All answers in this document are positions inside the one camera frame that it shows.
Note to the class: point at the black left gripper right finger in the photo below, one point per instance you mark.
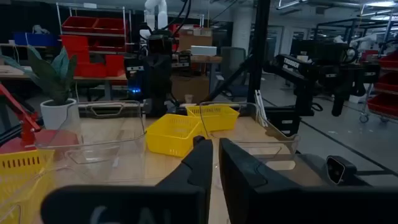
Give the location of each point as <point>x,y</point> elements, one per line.
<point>248,193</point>

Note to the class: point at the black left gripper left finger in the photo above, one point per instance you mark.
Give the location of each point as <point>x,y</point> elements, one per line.
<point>186,193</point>

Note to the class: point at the smoky grey plastic bin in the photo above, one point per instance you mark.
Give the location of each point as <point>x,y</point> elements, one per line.
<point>304,174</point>

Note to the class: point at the yellow plastic basket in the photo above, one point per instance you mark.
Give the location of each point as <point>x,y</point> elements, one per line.
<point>171,133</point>
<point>220,119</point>
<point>18,174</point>

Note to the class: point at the clear plastic bin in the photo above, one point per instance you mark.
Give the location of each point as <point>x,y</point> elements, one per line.
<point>102,146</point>
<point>248,130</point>

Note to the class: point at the black background robot arm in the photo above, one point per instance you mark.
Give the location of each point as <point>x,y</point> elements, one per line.
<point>289,67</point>

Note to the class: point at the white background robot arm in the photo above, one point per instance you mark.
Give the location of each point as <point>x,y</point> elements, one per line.
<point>162,17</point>

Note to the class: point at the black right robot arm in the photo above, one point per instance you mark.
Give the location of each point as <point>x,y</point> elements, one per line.
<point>157,77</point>

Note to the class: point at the white metal shelf rack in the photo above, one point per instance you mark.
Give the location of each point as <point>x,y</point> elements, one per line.
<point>71,5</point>

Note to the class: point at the white plastic strips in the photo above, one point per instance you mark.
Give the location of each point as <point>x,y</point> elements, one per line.
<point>260,109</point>

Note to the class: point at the brown cardboard box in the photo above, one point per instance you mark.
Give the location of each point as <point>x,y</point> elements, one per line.
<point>194,42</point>
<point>189,88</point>

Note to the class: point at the grey office chair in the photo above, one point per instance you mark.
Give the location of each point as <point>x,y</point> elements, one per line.
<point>231,62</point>

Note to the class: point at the metal rolling cart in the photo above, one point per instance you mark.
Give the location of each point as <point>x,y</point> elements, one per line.
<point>363,117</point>

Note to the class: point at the white flat box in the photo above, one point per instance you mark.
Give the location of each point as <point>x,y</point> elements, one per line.
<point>203,50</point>

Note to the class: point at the red storage bin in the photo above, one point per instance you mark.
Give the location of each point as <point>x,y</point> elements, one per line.
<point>384,104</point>
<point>90,70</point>
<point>110,25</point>
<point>115,65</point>
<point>74,43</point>
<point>388,60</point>
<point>387,84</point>
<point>79,24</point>
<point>107,42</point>

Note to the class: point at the potted plant in white pot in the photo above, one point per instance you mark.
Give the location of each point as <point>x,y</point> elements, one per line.
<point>57,113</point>

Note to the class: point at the white round pillar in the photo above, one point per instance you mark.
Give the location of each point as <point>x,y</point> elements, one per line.
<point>242,31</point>

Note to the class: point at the red desk lamp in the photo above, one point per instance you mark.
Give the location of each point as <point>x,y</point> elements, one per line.
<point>28,124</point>

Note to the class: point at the wooden background workbench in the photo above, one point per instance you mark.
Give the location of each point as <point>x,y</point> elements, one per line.
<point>9,73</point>

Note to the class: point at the blue storage bin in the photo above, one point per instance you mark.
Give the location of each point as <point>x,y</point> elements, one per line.
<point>35,40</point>

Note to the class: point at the black table-level camera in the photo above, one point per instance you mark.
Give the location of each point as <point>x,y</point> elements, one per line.
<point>340,169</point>

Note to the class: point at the black aluminium rig frame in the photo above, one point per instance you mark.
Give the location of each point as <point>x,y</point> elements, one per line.
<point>258,46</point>

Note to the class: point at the black background station frame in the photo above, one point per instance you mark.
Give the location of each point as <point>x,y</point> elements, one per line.
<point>351,21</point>

